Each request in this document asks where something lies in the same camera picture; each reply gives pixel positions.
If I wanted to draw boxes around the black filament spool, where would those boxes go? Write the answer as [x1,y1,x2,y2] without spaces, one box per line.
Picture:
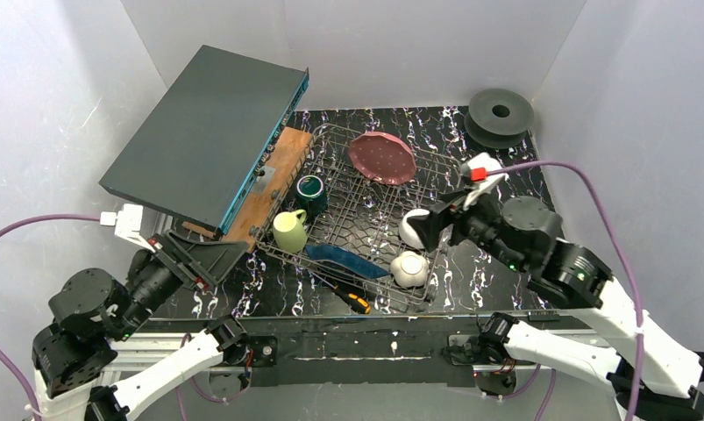
[464,88,535,150]

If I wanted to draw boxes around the wooden board with bracket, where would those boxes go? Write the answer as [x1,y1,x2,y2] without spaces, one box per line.
[176,127,312,252]

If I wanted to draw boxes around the pink polka dot plate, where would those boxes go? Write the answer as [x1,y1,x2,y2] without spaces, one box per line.
[348,132,416,186]

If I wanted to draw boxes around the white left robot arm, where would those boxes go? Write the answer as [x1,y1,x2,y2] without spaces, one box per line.
[32,231,248,420]

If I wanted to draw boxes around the purple cable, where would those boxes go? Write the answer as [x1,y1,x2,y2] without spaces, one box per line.
[0,213,106,421]
[485,161,646,421]

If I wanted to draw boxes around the dark grey flat box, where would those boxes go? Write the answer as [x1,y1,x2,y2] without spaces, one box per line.
[99,45,309,233]

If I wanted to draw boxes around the yellow black screwdriver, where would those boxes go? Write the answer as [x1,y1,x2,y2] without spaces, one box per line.
[317,277,372,315]

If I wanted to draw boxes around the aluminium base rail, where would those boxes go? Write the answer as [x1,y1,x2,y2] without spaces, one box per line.
[87,211,640,421]

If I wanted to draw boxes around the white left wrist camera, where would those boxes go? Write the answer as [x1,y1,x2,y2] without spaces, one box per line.
[99,203,155,253]

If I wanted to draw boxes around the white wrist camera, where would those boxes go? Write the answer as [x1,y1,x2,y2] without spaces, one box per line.
[99,203,155,253]
[459,152,508,211]

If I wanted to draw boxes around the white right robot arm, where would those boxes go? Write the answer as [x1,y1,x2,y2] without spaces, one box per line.
[407,193,704,420]

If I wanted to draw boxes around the dark green glossy mug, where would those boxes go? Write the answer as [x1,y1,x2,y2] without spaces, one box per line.
[295,175,328,220]

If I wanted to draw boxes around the pink patterned bowl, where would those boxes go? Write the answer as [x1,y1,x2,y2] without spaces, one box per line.
[398,208,430,249]

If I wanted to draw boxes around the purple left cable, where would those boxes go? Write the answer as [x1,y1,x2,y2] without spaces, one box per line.
[0,213,106,421]

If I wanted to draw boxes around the light green ceramic mug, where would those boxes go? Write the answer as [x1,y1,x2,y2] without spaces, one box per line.
[272,209,308,253]

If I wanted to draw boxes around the white flower shaped bowl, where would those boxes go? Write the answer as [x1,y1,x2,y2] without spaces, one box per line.
[389,251,429,289]

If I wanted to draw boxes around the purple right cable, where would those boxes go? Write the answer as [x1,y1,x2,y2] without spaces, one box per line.
[485,161,646,421]

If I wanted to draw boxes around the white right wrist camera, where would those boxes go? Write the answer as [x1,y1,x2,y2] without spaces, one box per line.
[459,152,508,211]

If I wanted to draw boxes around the dark blue plate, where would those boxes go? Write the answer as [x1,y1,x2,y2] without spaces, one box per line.
[304,244,389,279]

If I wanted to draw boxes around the grey wire dish rack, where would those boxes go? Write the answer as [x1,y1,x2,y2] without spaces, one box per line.
[257,123,458,315]

